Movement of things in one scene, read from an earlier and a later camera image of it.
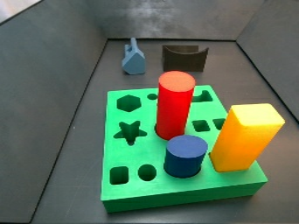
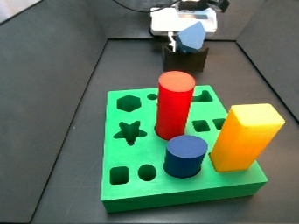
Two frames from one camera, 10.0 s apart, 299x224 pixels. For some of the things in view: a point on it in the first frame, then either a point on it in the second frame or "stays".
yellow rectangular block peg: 250,126 stays
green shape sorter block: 135,181 stays
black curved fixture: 183,58 stays
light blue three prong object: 134,63 to 191,38
